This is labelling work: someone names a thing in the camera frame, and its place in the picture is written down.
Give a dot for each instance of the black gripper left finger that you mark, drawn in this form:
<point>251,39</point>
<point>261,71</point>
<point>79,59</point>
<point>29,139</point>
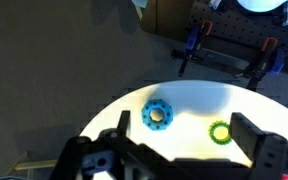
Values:
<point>124,122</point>

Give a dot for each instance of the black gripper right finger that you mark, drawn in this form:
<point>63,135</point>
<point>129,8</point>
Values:
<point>246,133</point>

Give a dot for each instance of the blue and orange bar clamp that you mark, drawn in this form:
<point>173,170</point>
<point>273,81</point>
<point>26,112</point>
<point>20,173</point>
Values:
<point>267,60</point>
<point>194,40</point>

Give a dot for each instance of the black perforated base board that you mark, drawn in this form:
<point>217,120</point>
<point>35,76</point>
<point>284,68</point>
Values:
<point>237,30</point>

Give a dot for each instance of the cardboard box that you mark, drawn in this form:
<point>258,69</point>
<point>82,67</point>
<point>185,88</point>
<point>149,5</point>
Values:
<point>164,15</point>

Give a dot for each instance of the wooden frame leg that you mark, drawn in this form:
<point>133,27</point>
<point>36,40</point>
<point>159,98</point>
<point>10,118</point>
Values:
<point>34,164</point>

